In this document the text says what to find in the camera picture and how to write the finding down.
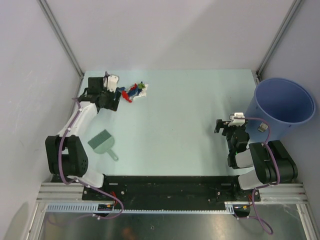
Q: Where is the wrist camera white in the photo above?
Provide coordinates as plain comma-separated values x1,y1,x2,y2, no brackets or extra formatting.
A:
103,74,119,93
228,112,246,127

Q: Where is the green dustpan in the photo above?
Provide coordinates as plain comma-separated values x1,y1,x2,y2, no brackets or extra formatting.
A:
93,136,119,162

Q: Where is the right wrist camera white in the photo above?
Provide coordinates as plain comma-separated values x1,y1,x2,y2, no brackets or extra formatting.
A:
228,112,246,127

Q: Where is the purple cable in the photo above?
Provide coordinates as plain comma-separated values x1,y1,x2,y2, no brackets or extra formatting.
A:
232,116,279,235
47,70,125,223

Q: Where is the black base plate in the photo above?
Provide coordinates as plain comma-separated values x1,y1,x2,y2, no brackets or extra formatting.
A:
51,174,261,211

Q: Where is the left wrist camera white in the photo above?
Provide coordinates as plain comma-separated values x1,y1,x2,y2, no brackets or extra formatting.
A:
103,74,119,93

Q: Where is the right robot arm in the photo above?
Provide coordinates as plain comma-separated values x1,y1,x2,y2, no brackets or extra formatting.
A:
214,119,298,201

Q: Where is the blue plastic bin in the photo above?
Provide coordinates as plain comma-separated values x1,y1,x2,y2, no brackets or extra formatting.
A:
244,78,316,143

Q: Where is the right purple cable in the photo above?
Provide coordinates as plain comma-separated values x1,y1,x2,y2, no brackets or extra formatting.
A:
232,116,279,235

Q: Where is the white cable duct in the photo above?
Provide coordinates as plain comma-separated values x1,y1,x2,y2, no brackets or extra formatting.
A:
44,201,237,215

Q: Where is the colourful paper scrap pile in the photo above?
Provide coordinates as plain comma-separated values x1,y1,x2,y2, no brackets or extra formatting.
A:
116,81,149,103

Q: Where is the aluminium frame rail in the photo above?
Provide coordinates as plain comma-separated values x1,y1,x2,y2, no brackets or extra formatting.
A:
36,183,308,204

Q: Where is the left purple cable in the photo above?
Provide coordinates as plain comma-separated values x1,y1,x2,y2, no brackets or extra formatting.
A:
47,70,125,223

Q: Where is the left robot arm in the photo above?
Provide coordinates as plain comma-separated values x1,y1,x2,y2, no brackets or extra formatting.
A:
45,74,121,200

